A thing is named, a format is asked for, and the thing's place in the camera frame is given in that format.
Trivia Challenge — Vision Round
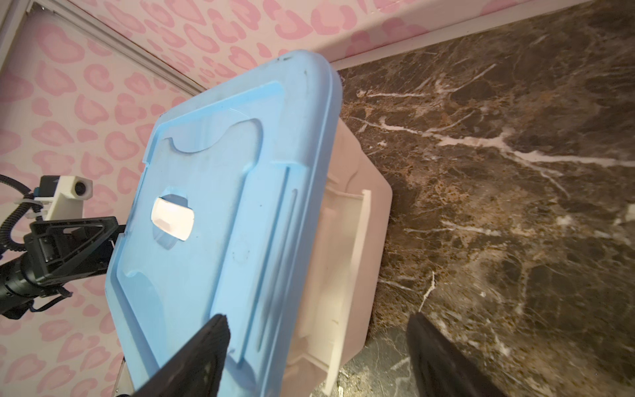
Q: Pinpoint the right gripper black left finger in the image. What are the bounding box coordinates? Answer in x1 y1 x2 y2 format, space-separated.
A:
134 314 231 396

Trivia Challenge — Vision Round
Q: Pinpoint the blue plastic bin lid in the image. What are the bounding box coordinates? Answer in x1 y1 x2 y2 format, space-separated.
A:
105 51 342 396

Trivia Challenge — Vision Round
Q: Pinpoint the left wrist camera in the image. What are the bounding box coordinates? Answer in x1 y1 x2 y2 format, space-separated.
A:
34 175 94 221

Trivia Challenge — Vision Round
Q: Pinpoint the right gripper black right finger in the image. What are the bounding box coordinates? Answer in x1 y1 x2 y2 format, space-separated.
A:
406 313 505 397

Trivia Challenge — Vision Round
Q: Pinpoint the white plastic storage bin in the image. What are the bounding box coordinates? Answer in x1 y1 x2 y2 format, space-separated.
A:
280 121 393 396

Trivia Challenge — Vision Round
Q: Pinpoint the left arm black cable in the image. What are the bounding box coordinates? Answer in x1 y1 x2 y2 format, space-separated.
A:
0 173 43 253

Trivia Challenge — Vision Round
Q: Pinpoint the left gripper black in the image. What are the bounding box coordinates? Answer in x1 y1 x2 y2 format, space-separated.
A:
1 217 126 320

